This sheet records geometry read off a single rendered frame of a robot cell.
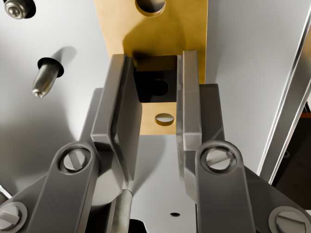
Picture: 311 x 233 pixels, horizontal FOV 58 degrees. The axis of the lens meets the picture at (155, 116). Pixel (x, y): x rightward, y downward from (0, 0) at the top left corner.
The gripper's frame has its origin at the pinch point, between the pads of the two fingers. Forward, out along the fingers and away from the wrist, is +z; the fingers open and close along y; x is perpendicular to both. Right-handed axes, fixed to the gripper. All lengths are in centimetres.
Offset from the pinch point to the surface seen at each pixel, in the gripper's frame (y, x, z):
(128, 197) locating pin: -3.5, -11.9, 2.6
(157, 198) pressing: -1.4, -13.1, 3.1
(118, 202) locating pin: -4.0, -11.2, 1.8
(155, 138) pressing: -0.8, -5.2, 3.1
